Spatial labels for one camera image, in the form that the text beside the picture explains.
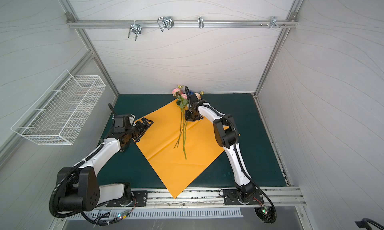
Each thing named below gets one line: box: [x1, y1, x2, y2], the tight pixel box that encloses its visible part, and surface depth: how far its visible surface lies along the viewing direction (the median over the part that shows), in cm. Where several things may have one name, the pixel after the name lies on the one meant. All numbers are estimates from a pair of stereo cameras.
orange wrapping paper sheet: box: [135, 100, 241, 199], surface depth 92 cm
